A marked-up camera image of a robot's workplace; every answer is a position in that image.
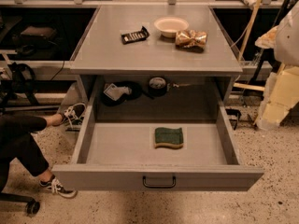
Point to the grey open drawer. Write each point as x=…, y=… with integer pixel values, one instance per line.
x=115, y=155

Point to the wooden stick frame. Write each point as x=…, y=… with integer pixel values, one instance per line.
x=245, y=37

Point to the black tape roll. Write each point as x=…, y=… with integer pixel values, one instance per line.
x=157, y=86

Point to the black white sneaker far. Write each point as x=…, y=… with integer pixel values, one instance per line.
x=73, y=112

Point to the black white sneaker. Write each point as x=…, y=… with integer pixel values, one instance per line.
x=73, y=112
x=56, y=187

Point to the white paper bowl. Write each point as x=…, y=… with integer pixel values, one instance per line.
x=169, y=26

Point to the grey cabinet counter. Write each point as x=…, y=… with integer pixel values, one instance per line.
x=155, y=47

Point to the black office chair base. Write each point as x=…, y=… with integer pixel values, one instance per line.
x=32, y=206

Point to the person leg black trousers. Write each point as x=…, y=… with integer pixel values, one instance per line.
x=16, y=141

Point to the gold crumpled chip bag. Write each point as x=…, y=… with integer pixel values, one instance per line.
x=190, y=39

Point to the green yellow sponge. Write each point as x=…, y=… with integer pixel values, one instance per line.
x=167, y=137

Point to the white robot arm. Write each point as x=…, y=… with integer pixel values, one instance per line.
x=284, y=38

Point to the black white sneaker near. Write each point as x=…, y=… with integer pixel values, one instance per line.
x=56, y=187

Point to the black drawer handle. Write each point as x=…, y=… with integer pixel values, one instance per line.
x=159, y=183

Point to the black backpack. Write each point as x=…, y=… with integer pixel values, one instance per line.
x=20, y=83

